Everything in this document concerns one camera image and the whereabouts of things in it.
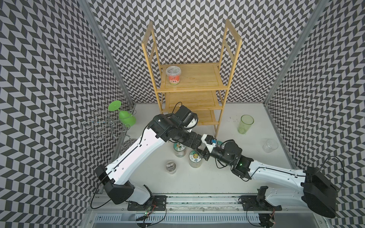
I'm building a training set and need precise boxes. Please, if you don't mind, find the red tomato seed container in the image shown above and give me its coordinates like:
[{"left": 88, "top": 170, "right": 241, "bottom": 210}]
[{"left": 166, "top": 66, "right": 181, "bottom": 85}]

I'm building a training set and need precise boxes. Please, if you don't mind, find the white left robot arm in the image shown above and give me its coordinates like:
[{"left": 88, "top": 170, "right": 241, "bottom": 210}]
[{"left": 96, "top": 114, "right": 215, "bottom": 205}]

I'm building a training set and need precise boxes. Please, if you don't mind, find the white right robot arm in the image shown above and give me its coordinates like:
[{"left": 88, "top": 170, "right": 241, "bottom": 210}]
[{"left": 203, "top": 139, "right": 337, "bottom": 219}]

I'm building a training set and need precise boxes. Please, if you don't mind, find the carrot seed container red label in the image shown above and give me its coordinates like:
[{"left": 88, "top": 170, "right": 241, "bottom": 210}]
[{"left": 174, "top": 142, "right": 186, "bottom": 158}]

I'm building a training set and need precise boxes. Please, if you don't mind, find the sunflower seed container yellow label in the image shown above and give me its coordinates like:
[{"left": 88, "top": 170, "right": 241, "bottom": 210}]
[{"left": 188, "top": 150, "right": 202, "bottom": 168}]

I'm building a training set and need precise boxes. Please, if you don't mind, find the small purple seed jar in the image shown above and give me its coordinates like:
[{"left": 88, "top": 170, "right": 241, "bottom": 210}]
[{"left": 166, "top": 161, "right": 177, "bottom": 174}]

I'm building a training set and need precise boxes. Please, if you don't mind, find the wooden three-tier shelf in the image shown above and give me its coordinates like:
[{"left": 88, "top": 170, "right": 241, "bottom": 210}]
[{"left": 141, "top": 20, "right": 242, "bottom": 136}]

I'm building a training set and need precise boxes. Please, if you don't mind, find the green translucent plastic cup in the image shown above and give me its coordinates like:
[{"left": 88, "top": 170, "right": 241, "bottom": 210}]
[{"left": 238, "top": 115, "right": 254, "bottom": 134}]

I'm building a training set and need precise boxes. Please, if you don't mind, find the green plastic wine glass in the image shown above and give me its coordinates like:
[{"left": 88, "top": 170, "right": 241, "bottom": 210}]
[{"left": 108, "top": 100, "right": 136, "bottom": 127}]

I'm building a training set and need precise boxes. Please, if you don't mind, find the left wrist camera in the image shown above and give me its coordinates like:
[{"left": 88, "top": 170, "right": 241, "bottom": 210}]
[{"left": 201, "top": 134, "right": 217, "bottom": 153}]

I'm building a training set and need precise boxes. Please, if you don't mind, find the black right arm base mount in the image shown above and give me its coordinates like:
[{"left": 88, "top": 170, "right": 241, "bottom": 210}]
[{"left": 238, "top": 186, "right": 282, "bottom": 211}]

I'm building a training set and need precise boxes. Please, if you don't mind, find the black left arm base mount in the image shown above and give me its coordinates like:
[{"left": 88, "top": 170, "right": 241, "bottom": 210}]
[{"left": 127, "top": 185, "right": 167, "bottom": 211}]

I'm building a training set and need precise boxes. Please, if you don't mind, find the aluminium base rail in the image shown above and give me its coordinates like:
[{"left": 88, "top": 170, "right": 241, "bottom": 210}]
[{"left": 80, "top": 193, "right": 332, "bottom": 228}]

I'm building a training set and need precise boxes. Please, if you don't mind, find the chrome wire glass rack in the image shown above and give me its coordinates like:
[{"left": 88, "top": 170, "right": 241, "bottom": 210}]
[{"left": 81, "top": 108, "right": 136, "bottom": 154}]

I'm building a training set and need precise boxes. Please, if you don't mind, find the right aluminium corner post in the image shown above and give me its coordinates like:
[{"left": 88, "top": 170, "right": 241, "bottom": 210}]
[{"left": 263, "top": 0, "right": 329, "bottom": 106}]

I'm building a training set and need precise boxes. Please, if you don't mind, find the aluminium corner post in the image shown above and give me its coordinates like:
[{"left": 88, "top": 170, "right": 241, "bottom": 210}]
[
  {"left": 78, "top": 0, "right": 135, "bottom": 107},
  {"left": 263, "top": 0, "right": 329, "bottom": 106}
]

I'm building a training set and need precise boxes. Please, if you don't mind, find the left aluminium corner post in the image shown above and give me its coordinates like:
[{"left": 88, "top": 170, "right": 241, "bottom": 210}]
[{"left": 78, "top": 0, "right": 135, "bottom": 107}]

